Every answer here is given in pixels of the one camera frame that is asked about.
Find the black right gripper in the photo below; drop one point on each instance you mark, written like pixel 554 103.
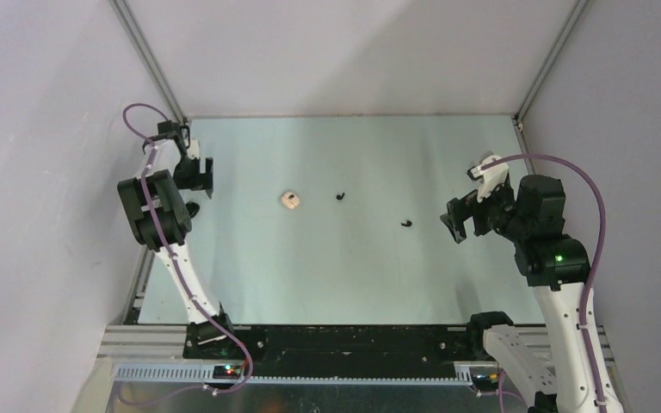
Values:
pixel 460 209

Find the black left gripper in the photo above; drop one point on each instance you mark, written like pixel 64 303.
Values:
pixel 200 180

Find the black earbud charging case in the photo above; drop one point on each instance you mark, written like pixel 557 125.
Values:
pixel 193 208

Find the white earbud charging case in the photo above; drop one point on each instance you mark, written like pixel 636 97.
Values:
pixel 290 200

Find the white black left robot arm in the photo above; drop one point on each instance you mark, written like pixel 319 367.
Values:
pixel 160 219

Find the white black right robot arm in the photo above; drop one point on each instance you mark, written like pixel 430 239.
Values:
pixel 557 268

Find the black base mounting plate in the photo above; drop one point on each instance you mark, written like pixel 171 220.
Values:
pixel 428 350

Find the right controller board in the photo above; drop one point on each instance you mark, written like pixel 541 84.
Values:
pixel 487 383

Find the controller board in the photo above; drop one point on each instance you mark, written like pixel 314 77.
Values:
pixel 227 372
pixel 487 383

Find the left controller board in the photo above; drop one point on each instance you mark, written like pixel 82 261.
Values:
pixel 227 372

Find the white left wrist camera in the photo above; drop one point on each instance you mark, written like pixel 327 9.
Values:
pixel 193 149

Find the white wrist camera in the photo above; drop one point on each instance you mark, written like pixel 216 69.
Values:
pixel 489 178
pixel 193 149

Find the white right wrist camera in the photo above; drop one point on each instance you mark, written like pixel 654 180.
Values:
pixel 489 178

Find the white slotted cable duct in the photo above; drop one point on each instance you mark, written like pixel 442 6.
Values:
pixel 202 374

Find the aluminium frame post left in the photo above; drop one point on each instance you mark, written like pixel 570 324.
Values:
pixel 135 34

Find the aluminium frame post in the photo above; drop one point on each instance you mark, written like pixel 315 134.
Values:
pixel 551 58
pixel 135 34

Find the aluminium frame post right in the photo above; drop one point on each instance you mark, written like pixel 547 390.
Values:
pixel 551 58

